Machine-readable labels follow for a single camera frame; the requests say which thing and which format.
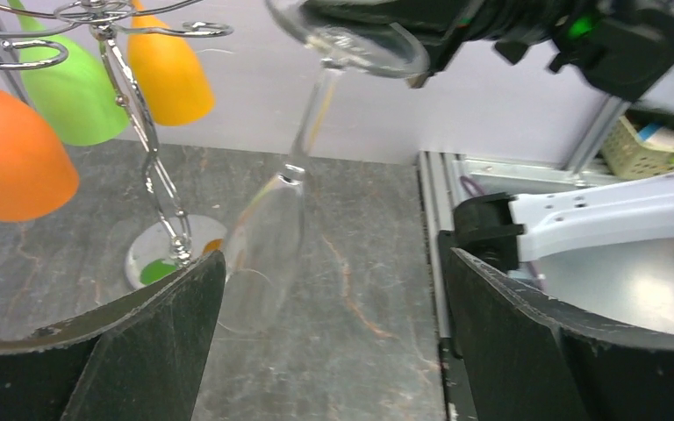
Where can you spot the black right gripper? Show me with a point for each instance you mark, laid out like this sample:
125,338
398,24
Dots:
443,26

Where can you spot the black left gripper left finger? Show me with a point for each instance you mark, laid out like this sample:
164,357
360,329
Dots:
140,357

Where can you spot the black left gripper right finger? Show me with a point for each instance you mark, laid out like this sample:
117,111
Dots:
531,356

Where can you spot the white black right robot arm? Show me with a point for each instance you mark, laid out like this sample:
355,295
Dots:
622,48

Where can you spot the orange plastic wine glass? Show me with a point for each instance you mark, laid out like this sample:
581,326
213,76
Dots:
37,176

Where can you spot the yellow plastic wine glass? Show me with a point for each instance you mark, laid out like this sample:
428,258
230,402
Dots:
171,78

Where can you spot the green plastic wine glass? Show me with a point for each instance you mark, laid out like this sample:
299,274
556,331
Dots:
76,97

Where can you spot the beige plastic basket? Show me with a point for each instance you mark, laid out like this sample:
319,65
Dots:
630,158

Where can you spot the chrome wire glass rack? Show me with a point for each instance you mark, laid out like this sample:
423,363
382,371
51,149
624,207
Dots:
102,28

